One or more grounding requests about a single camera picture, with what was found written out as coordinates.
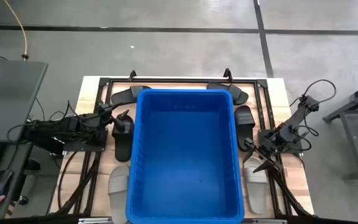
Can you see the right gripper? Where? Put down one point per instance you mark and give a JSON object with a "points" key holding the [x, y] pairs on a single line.
{"points": [[272, 141]]}

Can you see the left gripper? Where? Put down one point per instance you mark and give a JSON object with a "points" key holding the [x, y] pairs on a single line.
{"points": [[96, 124]]}

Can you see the black slide sandal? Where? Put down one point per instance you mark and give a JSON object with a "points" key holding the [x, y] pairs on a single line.
{"points": [[244, 121], [123, 146], [236, 95], [123, 96]]}

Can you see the grey slide sandal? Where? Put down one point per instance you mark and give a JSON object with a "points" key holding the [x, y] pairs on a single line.
{"points": [[118, 189], [256, 193]]}

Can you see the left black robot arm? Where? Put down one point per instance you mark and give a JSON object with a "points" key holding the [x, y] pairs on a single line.
{"points": [[57, 129]]}

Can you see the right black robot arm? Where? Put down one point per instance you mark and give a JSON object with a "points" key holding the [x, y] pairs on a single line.
{"points": [[297, 118]]}

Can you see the large blue plastic bin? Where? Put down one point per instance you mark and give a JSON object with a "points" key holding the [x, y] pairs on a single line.
{"points": [[185, 149]]}

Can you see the grey metal table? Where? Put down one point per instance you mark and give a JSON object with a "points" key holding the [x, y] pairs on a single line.
{"points": [[353, 133]]}

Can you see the dark grey desk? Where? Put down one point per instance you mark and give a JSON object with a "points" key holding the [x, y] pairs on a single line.
{"points": [[17, 161]]}

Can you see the grey screen panel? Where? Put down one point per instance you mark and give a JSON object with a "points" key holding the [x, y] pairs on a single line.
{"points": [[8, 96]]}

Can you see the black caster wheel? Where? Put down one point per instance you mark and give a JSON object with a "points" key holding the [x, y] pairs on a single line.
{"points": [[23, 200]]}

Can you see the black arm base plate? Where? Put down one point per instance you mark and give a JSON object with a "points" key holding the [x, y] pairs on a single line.
{"points": [[263, 135], [73, 147]]}

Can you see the silver metal bracket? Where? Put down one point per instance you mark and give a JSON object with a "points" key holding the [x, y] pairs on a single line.
{"points": [[269, 221], [95, 221]]}

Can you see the black metal rig frame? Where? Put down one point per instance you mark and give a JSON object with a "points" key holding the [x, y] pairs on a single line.
{"points": [[182, 80]]}

